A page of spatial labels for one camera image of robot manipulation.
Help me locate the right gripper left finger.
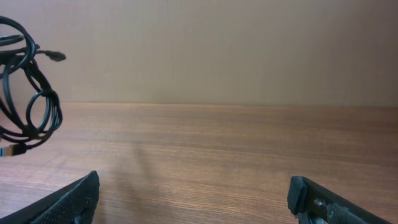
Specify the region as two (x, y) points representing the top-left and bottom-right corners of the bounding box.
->
(1, 170), (100, 224)

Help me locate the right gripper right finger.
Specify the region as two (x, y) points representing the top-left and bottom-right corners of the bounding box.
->
(287, 176), (391, 224)

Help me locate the black cable bundle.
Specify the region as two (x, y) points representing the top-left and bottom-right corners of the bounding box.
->
(0, 16), (67, 157)

